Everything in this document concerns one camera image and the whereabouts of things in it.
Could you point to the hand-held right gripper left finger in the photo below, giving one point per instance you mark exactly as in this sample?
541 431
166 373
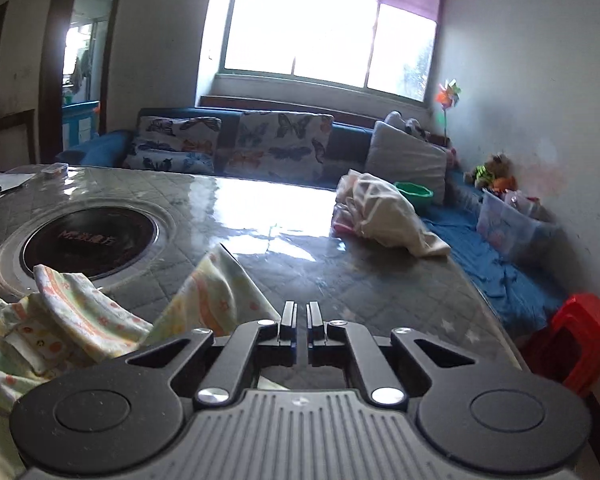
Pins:
291 344

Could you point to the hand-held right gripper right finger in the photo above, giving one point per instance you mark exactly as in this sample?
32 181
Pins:
310 344

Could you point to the pale patterned baby garment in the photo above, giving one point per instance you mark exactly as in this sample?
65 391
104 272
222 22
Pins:
70 320

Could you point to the cream cloth pile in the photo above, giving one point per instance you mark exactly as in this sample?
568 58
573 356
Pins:
385 210

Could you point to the green plastic bowl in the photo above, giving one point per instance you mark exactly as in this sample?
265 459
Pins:
415 191

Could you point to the blue sofa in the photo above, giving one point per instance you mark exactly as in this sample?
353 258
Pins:
330 155

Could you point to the butterfly print cushion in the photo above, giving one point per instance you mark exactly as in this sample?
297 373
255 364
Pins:
177 145
280 147

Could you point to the blue bed sheet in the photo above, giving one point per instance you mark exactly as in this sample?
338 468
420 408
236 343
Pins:
495 265

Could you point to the grey pillow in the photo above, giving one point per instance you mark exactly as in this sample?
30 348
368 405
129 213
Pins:
407 160

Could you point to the round black induction cooktop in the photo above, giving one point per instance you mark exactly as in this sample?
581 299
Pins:
90 242

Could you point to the clear plastic storage box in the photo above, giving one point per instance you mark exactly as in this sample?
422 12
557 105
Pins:
512 225

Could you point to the stuffed toy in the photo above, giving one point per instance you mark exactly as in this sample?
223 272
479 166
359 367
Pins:
495 170

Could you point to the red plastic stool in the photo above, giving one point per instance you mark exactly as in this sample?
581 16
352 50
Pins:
575 342

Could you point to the colourful pinwheel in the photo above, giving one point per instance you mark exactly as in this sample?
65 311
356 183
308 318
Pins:
448 97

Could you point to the small clear box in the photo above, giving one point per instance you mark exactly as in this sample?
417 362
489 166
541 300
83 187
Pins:
54 170

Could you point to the blue cabinet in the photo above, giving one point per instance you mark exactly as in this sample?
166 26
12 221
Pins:
80 120

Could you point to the window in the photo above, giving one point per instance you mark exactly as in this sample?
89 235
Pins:
330 30

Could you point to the white paper sheet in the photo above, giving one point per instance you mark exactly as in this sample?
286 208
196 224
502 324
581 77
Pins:
2 182

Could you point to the dark wooden door frame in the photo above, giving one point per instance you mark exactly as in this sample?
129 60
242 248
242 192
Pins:
82 55

